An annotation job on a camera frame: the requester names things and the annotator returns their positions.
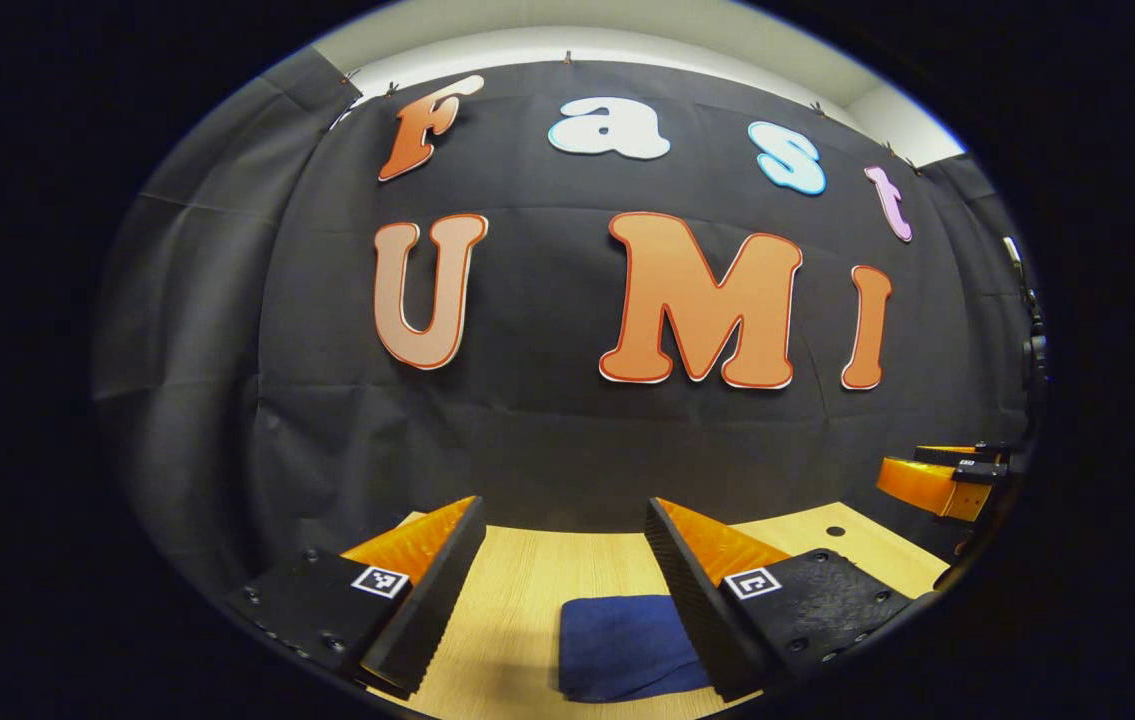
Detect black clamp stand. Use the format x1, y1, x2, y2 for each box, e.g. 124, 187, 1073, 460
1001, 235, 1051, 397

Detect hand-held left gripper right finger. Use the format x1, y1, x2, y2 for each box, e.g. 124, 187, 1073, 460
643, 496, 929, 704

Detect blue jeans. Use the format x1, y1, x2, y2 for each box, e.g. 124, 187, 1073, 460
557, 594, 714, 704

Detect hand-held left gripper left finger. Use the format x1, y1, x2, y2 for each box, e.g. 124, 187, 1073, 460
224, 494, 489, 701

